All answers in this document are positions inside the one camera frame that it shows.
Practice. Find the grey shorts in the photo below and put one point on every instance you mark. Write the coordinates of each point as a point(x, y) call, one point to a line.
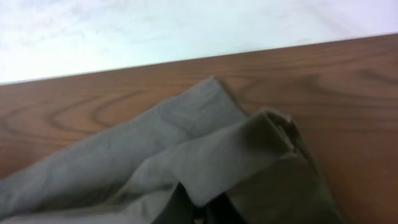
point(196, 158)

